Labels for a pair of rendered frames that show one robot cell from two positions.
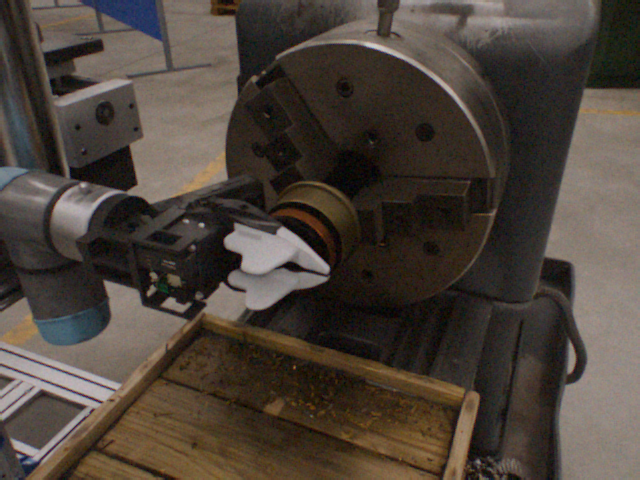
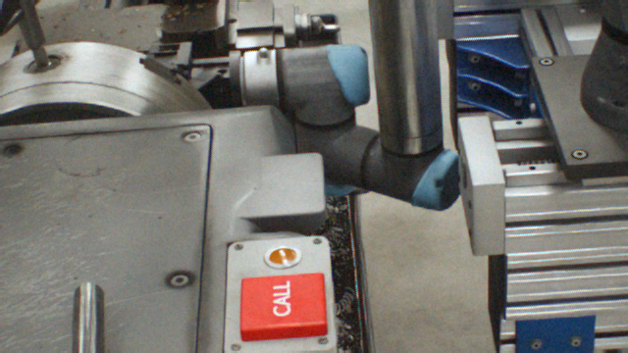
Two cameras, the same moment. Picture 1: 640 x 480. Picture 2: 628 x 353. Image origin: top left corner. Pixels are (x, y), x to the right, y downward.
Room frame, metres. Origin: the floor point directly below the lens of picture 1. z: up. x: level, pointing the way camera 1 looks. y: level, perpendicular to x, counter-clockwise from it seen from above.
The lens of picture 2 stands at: (1.75, -0.24, 1.82)
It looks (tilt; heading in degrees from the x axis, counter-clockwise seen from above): 33 degrees down; 158
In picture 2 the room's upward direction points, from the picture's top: 5 degrees counter-clockwise
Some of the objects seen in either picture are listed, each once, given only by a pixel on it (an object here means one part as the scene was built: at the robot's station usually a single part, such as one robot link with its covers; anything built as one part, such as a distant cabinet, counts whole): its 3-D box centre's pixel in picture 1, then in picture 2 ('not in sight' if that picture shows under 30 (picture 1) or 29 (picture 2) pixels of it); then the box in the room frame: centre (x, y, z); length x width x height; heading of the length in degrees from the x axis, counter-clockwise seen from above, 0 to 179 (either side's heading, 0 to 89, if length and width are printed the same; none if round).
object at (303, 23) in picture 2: not in sight; (318, 25); (0.11, 0.45, 0.95); 0.07 x 0.04 x 0.04; 67
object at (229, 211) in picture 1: (236, 228); not in sight; (0.42, 0.08, 1.10); 0.09 x 0.02 x 0.05; 66
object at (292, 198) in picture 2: not in sight; (277, 198); (0.93, 0.06, 1.24); 0.09 x 0.08 x 0.03; 157
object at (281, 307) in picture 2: not in sight; (284, 310); (1.09, 0.00, 1.26); 0.06 x 0.06 x 0.02; 67
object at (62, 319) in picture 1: (64, 283); (339, 151); (0.50, 0.30, 0.98); 0.11 x 0.08 x 0.11; 31
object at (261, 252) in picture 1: (270, 257); not in sight; (0.38, 0.05, 1.10); 0.09 x 0.06 x 0.03; 66
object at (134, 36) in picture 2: not in sight; (160, 37); (0.01, 0.22, 0.95); 0.43 x 0.17 x 0.05; 67
